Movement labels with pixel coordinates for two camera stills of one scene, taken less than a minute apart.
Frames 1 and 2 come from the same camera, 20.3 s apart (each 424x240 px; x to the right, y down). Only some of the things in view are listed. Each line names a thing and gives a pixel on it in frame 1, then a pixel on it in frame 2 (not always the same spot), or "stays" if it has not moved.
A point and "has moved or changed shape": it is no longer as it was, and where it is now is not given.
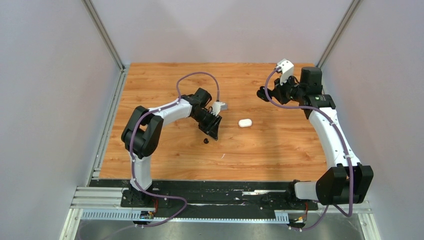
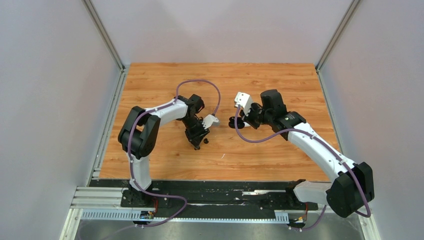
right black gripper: x=278 y=91 -> x=248 y=118
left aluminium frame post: x=108 y=41 stays
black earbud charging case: x=262 y=94 has moved or changed shape
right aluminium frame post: x=338 y=32 stays
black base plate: x=210 y=198 stays
